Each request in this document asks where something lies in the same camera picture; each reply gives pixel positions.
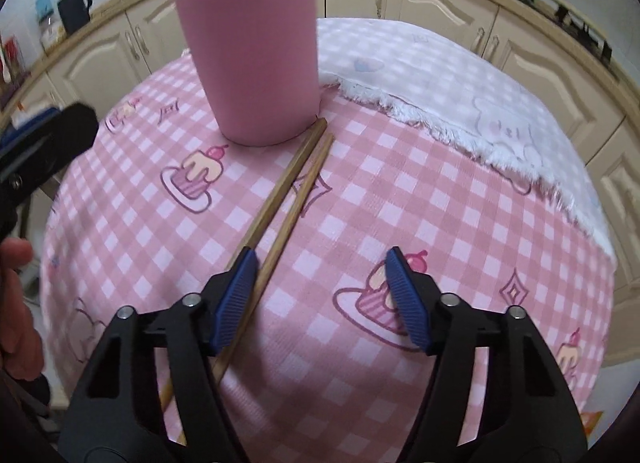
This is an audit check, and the red packet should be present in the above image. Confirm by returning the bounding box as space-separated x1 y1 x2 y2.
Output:
0 35 26 88

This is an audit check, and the white fringed cloth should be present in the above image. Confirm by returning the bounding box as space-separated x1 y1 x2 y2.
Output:
315 18 618 264

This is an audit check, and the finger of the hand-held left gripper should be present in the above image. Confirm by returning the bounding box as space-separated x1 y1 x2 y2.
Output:
0 103 100 244

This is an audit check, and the black mug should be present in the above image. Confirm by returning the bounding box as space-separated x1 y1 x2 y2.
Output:
56 0 94 34

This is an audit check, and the pink checked tablecloth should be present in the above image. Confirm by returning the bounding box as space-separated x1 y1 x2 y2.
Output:
40 18 618 463

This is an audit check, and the pink cup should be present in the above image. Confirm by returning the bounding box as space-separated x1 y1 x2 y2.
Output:
174 0 322 147

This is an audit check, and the brown bamboo chopstick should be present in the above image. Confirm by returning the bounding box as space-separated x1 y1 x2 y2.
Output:
157 133 336 446
244 117 329 252

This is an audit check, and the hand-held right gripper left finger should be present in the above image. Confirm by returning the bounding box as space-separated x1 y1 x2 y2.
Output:
59 246 259 463

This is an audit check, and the glass jar blue lid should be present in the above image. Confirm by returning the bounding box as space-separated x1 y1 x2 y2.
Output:
35 0 67 52

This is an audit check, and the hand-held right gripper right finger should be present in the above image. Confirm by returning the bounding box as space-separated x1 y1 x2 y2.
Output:
384 246 589 463

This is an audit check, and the person's left hand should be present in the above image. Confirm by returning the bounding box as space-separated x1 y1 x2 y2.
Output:
0 237 46 384

